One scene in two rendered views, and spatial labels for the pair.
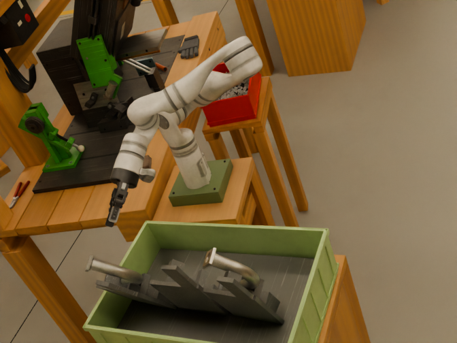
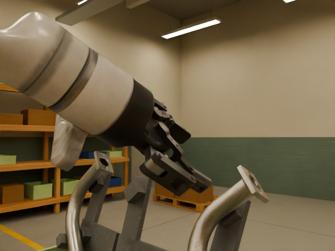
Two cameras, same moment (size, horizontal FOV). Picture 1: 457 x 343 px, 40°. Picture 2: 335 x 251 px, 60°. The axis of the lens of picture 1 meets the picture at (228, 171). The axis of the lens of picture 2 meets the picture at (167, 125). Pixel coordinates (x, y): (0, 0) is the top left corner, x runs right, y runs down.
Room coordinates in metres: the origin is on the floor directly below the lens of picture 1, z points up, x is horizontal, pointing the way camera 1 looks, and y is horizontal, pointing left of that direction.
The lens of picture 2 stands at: (1.71, 0.37, 1.24)
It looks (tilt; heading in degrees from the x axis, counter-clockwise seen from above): 2 degrees up; 189
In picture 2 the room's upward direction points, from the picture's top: straight up
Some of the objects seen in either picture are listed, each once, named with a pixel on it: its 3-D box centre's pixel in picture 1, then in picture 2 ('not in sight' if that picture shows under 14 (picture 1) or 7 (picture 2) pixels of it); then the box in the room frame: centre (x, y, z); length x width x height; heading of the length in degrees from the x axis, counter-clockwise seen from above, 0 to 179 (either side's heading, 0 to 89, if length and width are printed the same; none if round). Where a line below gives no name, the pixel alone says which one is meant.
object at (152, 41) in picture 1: (122, 49); not in sight; (2.59, 0.23, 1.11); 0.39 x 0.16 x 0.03; 67
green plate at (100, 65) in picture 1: (99, 58); not in sight; (2.47, 0.32, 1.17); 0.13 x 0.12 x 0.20; 157
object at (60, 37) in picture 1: (82, 64); not in sight; (2.71, 0.43, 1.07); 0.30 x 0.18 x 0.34; 157
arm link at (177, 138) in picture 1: (174, 124); not in sight; (1.79, 0.11, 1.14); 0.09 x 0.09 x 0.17; 41
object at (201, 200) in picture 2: not in sight; (189, 191); (-3.82, -0.11, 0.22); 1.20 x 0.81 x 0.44; 53
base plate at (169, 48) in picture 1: (118, 104); not in sight; (2.56, 0.35, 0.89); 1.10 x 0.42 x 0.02; 157
